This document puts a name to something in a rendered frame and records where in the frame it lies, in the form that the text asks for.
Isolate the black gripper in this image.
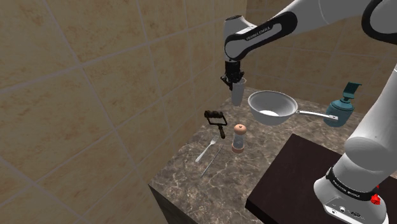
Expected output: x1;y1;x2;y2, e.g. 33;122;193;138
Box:
220;60;245;92

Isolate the grey tall cup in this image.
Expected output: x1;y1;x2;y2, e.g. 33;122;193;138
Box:
230;78;247;107

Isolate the pepper mill with orange top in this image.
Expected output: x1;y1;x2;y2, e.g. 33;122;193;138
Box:
231;123;247;155

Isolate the silver fork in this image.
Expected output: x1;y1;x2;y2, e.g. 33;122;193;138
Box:
195;134;219;164

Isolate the thin silver knife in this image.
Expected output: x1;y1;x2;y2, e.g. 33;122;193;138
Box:
200;143;225;179

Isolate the teal soap dispenser bottle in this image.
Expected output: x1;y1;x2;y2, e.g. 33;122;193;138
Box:
323;81;363;128

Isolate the dark robot stand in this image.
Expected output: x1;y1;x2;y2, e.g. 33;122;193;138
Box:
244;133;397;224

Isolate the black handled roller tool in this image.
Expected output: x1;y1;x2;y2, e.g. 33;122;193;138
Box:
204;109;228;140

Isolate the white saucepan with metal handle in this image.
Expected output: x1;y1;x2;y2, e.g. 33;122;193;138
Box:
247;90;339;127

